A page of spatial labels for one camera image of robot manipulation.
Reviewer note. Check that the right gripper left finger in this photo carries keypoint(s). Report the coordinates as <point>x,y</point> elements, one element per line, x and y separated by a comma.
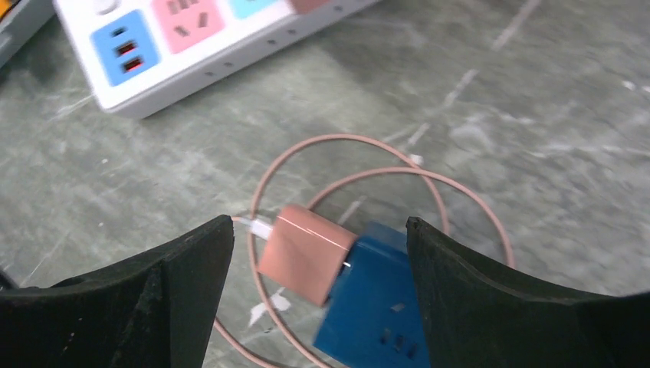
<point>154,309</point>

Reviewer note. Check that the small pink charger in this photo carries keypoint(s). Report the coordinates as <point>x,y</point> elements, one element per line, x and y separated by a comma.
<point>305,253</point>

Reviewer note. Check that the pink cube adapter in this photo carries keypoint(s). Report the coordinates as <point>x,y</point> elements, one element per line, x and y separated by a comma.
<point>303,7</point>

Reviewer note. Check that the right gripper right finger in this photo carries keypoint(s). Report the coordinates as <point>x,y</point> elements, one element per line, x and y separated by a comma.
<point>477,312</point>

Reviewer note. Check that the grey tool case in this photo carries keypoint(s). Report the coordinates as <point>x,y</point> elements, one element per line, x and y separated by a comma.
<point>20,20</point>

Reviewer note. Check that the white power strip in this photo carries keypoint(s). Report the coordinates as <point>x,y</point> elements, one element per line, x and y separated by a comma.
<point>139,57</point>

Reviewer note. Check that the blue cube adapter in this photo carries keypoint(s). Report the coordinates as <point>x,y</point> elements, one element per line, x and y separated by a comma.
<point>372,317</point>

